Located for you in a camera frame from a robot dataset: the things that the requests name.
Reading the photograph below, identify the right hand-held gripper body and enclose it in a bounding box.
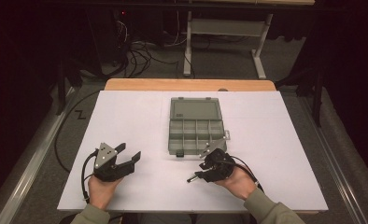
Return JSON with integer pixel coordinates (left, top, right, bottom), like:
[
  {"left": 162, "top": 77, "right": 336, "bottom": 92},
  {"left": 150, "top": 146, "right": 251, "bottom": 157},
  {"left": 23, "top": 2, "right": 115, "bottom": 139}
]
[{"left": 199, "top": 138, "right": 236, "bottom": 182}]

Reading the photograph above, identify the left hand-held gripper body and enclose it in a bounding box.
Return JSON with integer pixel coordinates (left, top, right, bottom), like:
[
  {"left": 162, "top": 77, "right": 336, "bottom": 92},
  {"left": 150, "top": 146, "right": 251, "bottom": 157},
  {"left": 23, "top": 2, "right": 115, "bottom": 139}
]
[{"left": 92, "top": 142, "right": 135, "bottom": 183}]

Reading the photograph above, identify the grey translucent compartment box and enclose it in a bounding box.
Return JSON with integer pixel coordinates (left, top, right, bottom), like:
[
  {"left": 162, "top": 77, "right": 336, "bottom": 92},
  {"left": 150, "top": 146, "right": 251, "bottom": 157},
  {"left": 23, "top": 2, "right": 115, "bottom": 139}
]
[{"left": 167, "top": 96, "right": 232, "bottom": 157}]

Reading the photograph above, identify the person's right hand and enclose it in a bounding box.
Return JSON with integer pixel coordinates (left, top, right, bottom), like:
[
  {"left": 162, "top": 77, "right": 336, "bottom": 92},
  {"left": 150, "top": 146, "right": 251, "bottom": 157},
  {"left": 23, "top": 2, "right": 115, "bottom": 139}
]
[{"left": 214, "top": 166, "right": 258, "bottom": 201}]

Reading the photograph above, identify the person's left hand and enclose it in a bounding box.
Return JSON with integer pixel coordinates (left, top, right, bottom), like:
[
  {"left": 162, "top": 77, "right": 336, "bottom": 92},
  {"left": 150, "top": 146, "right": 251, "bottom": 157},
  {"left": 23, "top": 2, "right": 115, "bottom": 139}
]
[{"left": 88, "top": 175, "right": 124, "bottom": 210}]

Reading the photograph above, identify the white board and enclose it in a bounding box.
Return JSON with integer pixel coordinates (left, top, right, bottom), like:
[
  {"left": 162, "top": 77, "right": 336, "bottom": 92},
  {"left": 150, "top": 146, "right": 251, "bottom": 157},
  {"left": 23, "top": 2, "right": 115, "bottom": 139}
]
[{"left": 56, "top": 90, "right": 330, "bottom": 214}]

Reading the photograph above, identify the wooden table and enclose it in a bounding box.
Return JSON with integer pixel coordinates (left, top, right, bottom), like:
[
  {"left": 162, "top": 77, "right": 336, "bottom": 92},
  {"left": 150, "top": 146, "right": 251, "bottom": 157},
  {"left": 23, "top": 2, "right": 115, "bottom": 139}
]
[{"left": 104, "top": 77, "right": 277, "bottom": 92}]

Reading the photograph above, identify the black metal stand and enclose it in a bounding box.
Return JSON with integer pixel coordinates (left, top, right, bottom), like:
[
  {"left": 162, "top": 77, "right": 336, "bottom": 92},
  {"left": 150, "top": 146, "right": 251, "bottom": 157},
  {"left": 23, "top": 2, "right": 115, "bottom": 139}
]
[
  {"left": 55, "top": 59, "right": 84, "bottom": 116},
  {"left": 275, "top": 66, "right": 327, "bottom": 127}
]

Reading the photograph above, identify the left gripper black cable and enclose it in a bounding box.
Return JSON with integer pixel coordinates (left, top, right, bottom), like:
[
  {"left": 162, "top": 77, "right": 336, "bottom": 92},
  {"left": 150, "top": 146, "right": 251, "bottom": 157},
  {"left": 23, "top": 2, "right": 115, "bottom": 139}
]
[{"left": 80, "top": 148, "right": 100, "bottom": 203}]

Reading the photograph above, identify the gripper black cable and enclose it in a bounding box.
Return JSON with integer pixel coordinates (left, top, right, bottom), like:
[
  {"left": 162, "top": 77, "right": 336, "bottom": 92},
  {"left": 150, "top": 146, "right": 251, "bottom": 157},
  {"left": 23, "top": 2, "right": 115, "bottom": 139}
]
[
  {"left": 80, "top": 148, "right": 100, "bottom": 203},
  {"left": 230, "top": 155, "right": 265, "bottom": 192}
]

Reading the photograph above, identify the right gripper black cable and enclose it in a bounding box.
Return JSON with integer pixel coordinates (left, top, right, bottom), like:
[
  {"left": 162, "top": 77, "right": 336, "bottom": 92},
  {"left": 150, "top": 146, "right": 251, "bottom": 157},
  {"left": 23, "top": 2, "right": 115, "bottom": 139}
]
[{"left": 230, "top": 155, "right": 265, "bottom": 192}]

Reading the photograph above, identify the long black floor cable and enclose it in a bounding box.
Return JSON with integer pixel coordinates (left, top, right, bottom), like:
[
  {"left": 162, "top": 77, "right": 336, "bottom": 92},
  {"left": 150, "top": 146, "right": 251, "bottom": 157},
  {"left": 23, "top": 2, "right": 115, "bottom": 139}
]
[{"left": 53, "top": 90, "right": 103, "bottom": 174}]

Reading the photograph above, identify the aluminium floor rail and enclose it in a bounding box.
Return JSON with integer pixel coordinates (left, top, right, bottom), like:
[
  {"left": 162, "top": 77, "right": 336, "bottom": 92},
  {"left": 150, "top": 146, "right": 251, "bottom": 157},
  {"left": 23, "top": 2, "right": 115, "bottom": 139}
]
[
  {"left": 297, "top": 96, "right": 362, "bottom": 224},
  {"left": 0, "top": 87, "right": 78, "bottom": 224}
]

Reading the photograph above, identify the tangle of floor cables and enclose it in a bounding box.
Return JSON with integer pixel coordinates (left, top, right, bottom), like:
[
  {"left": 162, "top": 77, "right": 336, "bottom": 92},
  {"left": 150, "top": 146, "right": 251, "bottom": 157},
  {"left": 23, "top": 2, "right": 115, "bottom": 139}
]
[{"left": 110, "top": 18, "right": 181, "bottom": 78}]

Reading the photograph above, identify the white metal desk frame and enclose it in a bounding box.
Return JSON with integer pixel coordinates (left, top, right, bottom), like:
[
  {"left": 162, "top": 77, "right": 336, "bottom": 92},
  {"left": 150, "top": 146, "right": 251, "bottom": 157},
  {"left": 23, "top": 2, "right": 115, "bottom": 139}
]
[{"left": 182, "top": 10, "right": 274, "bottom": 79}]

